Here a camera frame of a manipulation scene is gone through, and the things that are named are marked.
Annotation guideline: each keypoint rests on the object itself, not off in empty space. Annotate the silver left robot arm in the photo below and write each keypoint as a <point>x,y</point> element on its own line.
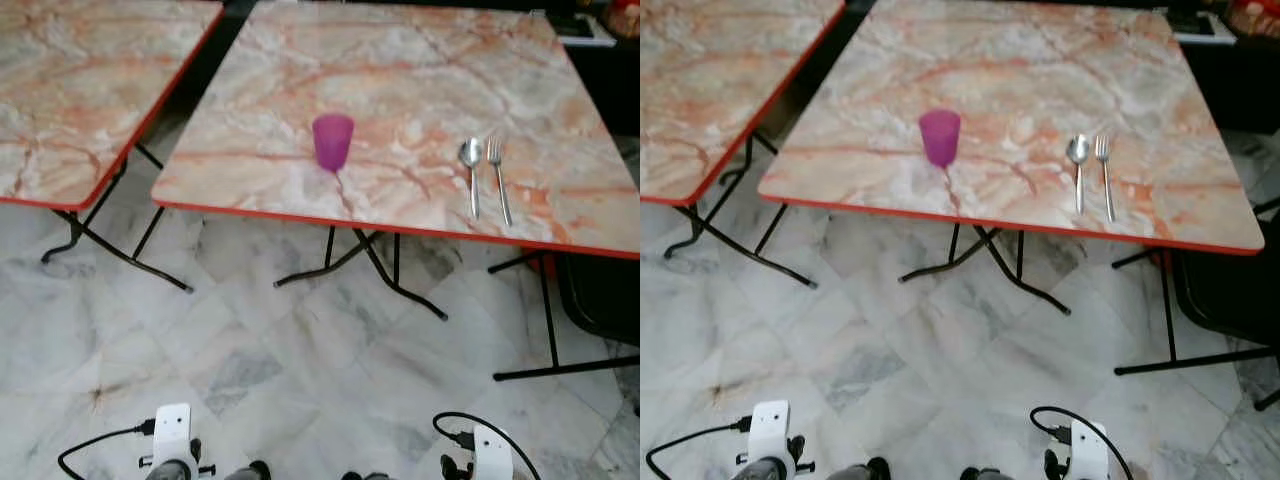
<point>166,471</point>
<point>757,470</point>

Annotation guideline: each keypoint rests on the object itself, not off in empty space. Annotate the robot left leg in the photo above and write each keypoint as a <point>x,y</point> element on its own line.
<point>250,472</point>
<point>860,470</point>

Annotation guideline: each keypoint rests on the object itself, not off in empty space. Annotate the robot leg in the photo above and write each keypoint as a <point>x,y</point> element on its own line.
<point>860,470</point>
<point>250,472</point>
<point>365,477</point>
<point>985,474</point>

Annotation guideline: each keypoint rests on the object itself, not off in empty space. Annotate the robot right leg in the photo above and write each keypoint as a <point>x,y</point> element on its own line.
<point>985,474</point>
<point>365,477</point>

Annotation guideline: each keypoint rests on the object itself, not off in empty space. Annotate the black chair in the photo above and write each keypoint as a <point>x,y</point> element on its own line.
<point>1230,290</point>
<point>605,295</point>

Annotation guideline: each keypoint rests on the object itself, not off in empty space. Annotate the silver metal fork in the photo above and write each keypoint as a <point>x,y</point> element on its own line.
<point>1106,180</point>
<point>498,180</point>

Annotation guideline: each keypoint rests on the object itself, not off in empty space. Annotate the silver metal spoon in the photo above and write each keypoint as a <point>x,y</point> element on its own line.
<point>1077,149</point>
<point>470,153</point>

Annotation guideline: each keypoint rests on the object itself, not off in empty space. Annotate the purple plastic cup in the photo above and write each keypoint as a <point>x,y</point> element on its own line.
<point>940,138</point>
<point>333,142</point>

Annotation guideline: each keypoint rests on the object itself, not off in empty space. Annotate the marble folding table red edge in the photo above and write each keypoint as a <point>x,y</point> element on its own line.
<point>420,90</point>
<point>710,80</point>
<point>1040,85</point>
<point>70,90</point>

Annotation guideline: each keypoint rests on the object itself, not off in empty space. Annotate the black cabinet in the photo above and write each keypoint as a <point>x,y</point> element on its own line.
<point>1235,85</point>
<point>605,85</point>

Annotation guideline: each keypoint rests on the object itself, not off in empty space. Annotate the white flat tray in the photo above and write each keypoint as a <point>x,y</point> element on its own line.
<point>1200,30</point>
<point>585,38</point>

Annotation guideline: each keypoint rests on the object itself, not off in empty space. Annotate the red orange bag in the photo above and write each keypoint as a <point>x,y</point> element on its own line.
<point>626,15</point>
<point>1255,15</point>

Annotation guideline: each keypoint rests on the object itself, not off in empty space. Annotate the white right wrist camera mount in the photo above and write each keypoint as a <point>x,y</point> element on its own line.
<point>493,452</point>
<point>1089,450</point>

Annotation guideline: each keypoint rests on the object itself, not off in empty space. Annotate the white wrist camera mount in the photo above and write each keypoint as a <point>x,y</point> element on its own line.
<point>1089,450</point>
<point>770,425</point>
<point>493,452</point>
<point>172,428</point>

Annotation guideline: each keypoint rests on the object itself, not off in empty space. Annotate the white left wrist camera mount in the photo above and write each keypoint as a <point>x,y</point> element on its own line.
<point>770,425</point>
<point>172,428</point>

